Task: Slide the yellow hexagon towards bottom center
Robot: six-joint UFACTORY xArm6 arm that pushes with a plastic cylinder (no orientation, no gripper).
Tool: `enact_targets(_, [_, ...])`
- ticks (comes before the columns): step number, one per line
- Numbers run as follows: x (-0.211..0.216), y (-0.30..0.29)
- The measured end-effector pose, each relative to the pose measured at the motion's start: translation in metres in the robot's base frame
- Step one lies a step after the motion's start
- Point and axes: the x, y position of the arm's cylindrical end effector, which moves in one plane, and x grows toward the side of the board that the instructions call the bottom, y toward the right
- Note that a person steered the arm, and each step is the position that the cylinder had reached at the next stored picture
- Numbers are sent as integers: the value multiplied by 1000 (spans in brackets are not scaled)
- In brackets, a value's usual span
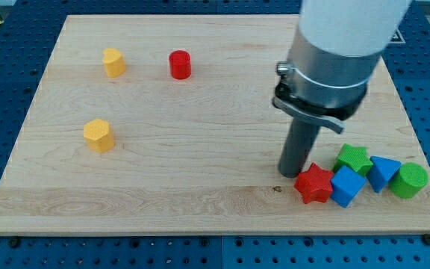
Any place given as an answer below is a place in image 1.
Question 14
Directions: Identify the red star block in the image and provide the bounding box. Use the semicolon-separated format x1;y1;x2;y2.
294;162;334;204

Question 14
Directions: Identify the red cylinder block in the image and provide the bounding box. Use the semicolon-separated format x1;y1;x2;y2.
169;50;191;80

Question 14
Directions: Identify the yellow hexagon block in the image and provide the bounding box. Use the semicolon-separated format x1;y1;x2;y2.
83;119;115;153

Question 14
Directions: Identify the green cylinder block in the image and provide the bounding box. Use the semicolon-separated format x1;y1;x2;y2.
389;162;429;199

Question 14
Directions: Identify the green star block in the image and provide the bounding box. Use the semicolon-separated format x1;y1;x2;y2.
332;143;373;176

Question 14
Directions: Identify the light wooden board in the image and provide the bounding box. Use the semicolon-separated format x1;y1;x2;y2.
0;15;430;237

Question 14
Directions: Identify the blue triangle block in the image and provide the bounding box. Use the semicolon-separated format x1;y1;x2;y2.
367;155;402;193

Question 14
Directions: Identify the yellow heart block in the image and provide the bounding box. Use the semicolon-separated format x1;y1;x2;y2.
102;48;126;78

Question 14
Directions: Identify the blue cube block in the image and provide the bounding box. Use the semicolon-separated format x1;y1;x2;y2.
331;166;367;208

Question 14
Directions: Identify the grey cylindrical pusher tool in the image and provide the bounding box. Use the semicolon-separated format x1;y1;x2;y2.
278;118;320;178

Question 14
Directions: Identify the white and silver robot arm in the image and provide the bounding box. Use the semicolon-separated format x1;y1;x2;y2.
273;0;411;135

